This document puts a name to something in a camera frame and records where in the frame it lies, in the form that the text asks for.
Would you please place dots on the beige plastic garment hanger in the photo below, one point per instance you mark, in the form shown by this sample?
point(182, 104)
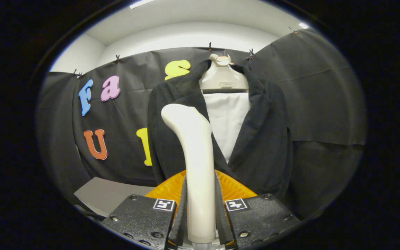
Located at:
point(222, 78)

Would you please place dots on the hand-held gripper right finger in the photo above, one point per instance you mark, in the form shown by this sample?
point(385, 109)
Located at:
point(259, 217)

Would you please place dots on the black jacket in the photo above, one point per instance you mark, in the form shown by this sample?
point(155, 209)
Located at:
point(262, 139)

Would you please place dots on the white dress form torso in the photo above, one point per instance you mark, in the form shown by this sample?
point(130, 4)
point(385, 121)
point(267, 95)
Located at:
point(227, 118)

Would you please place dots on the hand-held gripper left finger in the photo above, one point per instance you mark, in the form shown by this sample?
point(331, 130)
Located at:
point(141, 218)

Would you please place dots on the grey cabinet with drawers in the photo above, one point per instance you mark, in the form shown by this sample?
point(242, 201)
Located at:
point(106, 194)

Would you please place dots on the black backdrop cloth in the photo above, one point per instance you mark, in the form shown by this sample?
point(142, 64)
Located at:
point(325, 104)

